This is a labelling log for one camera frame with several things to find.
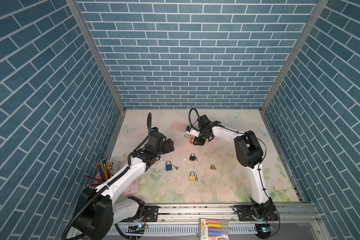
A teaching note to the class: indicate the aluminium rail frame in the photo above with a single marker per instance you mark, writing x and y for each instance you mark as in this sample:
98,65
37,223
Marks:
293,213

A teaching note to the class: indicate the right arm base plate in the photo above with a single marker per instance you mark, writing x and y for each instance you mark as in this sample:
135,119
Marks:
247,213

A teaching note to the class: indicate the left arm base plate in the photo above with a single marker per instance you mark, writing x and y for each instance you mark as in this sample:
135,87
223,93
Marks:
148,214

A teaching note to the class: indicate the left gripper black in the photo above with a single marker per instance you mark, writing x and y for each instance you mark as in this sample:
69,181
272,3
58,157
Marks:
168,148

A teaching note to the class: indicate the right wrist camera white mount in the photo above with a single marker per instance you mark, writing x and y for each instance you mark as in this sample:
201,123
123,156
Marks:
192,131

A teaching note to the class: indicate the highlighter marker pack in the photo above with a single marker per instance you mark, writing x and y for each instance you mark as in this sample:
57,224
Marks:
213,229

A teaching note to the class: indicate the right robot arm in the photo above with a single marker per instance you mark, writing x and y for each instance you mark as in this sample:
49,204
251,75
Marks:
248,151

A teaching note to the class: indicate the blue padlock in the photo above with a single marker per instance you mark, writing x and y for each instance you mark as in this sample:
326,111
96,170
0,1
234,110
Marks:
169,166

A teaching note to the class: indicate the large brass padlock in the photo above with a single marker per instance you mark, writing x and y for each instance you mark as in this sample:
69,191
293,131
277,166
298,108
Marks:
193,177

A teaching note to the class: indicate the black padlock with key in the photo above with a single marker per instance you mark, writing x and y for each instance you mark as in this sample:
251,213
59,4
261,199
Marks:
193,157

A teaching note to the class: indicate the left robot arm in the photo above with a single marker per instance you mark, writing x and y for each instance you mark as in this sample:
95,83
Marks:
97,210

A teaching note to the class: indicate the pink pencil cup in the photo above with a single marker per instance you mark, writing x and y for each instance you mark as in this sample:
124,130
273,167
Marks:
104,171

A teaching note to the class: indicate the red padlock with key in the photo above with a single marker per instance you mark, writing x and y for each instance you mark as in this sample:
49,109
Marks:
190,139

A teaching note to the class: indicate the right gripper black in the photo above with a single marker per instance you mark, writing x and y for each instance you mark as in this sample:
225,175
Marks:
199,142

